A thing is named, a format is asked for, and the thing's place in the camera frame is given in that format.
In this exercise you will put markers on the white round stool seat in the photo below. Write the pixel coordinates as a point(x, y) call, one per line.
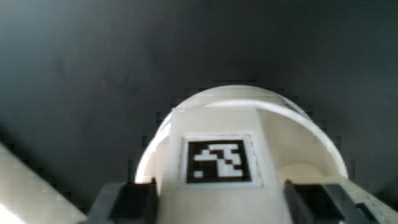
point(303, 151)

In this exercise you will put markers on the white stool leg with tag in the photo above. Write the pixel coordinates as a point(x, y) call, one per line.
point(218, 178)

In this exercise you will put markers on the white front fence bar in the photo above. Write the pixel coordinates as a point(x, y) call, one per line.
point(33, 204)

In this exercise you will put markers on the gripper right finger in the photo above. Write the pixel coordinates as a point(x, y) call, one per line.
point(323, 206)

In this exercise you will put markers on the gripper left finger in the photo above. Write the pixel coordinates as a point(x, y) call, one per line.
point(126, 205)

